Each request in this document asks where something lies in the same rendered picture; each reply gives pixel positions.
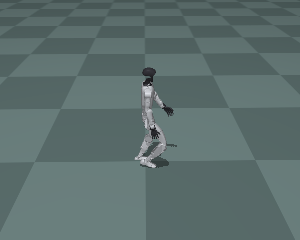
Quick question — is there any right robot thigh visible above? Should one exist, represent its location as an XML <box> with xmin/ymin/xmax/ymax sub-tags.
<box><xmin>144</xmin><ymin>119</ymin><xmax>167</xmax><ymax>149</ymax></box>

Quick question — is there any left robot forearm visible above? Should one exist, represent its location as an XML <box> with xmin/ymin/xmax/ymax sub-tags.
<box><xmin>154</xmin><ymin>94</ymin><xmax>165</xmax><ymax>109</ymax></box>

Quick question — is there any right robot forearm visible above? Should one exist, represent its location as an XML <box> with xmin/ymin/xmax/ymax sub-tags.
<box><xmin>146</xmin><ymin>110</ymin><xmax>155</xmax><ymax>130</ymax></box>

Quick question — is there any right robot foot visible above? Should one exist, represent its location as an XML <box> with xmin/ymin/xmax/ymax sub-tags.
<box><xmin>140</xmin><ymin>159</ymin><xmax>157</xmax><ymax>168</ymax></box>

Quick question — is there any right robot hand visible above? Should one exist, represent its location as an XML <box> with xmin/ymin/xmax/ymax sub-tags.
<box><xmin>150</xmin><ymin>125</ymin><xmax>161</xmax><ymax>139</ymax></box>

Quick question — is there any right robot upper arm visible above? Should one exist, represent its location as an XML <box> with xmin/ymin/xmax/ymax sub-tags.
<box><xmin>144</xmin><ymin>89</ymin><xmax>152</xmax><ymax>114</ymax></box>

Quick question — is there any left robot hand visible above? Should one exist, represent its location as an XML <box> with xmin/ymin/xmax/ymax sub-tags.
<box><xmin>163</xmin><ymin>103</ymin><xmax>174</xmax><ymax>117</ymax></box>

